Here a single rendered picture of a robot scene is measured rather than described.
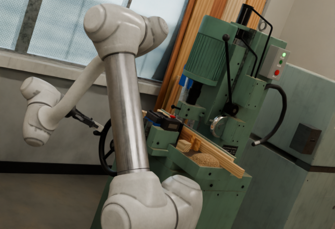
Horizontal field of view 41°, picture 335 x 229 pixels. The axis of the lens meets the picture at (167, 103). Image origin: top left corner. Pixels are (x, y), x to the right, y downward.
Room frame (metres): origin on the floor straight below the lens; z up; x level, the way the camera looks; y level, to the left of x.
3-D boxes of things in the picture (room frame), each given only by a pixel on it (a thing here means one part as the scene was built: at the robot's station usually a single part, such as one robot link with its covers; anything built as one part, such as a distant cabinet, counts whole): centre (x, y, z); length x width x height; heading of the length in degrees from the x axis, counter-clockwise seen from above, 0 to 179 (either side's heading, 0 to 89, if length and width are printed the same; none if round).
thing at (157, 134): (2.05, 0.00, 0.91); 0.15 x 0.14 x 0.09; 41
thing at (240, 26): (2.32, -0.21, 1.54); 0.08 x 0.08 x 0.17; 41
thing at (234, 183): (2.30, -0.20, 0.76); 0.57 x 0.45 x 0.09; 131
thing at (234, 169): (2.08, -0.23, 0.92); 0.54 x 0.02 x 0.04; 41
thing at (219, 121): (2.21, -0.29, 1.02); 0.12 x 0.03 x 0.12; 131
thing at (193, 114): (2.24, -0.12, 1.03); 0.14 x 0.07 x 0.09; 131
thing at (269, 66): (2.33, -0.44, 1.40); 0.10 x 0.06 x 0.16; 131
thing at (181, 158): (2.10, -0.07, 0.87); 0.61 x 0.30 x 0.06; 41
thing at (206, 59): (2.22, -0.11, 1.35); 0.18 x 0.18 x 0.31
